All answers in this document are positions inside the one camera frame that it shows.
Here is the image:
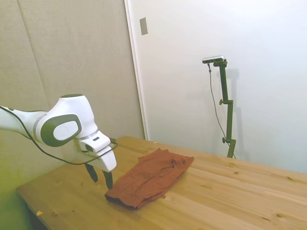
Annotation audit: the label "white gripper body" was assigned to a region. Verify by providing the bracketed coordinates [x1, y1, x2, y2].
[71, 133, 118, 173]

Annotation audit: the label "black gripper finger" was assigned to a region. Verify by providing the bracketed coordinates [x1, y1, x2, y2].
[102, 169, 114, 190]
[85, 163, 99, 184]

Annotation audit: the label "rust brown shorts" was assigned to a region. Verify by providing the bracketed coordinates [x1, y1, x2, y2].
[105, 148, 195, 209]

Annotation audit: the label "white door frame trim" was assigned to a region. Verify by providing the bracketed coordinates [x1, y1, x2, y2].
[124, 0, 150, 141]

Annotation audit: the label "dark green camera stand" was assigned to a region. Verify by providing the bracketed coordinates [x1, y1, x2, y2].
[213, 59, 237, 159]

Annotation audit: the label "grey wall plate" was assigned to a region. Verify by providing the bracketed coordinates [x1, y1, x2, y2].
[140, 17, 149, 36]

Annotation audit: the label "silver camera on stand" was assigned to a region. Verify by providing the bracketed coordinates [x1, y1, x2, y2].
[202, 55, 226, 64]

